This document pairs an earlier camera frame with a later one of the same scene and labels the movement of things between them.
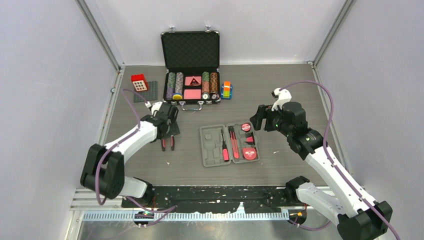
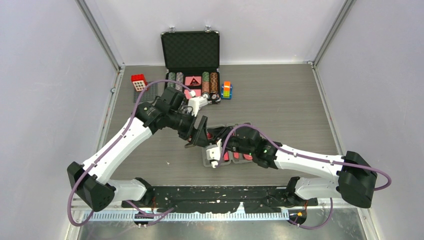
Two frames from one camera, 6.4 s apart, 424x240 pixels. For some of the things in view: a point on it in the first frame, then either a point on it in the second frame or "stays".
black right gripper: (257, 119) → (218, 133)
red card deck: (194, 94) stays
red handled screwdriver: (225, 150) stays
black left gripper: (173, 129) → (200, 138)
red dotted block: (139, 82) stays
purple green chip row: (171, 85) stays
